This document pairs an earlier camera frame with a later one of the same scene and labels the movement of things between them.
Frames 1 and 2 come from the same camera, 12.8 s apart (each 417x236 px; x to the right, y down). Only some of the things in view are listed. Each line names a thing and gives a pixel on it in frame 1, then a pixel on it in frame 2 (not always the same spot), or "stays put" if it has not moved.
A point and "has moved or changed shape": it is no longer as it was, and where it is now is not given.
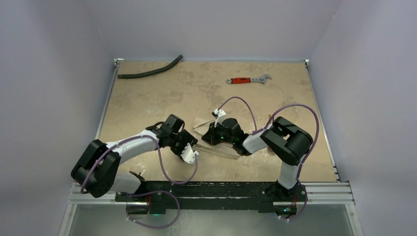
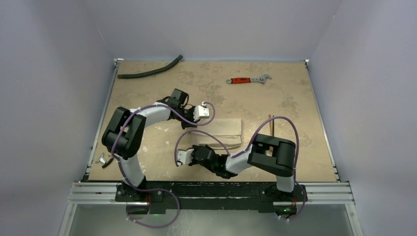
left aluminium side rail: [107, 98] stays put
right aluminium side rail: [334, 165] stays put
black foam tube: [129, 75] stays put
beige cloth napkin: [199, 126] has moved or changed shape
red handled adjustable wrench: [248, 80] stays put
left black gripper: [187, 138] → [191, 111]
